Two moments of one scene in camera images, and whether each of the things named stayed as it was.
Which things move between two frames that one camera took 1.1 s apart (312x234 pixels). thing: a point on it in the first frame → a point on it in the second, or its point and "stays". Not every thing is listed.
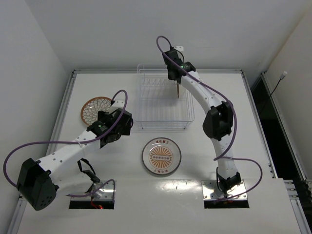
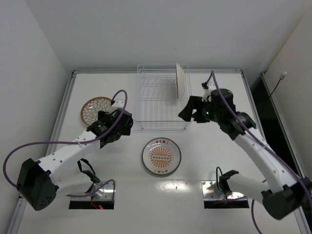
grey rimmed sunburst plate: (161, 156) stays
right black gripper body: (176, 79) → (195, 108)
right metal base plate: (210, 191) stays
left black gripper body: (110, 139) stays
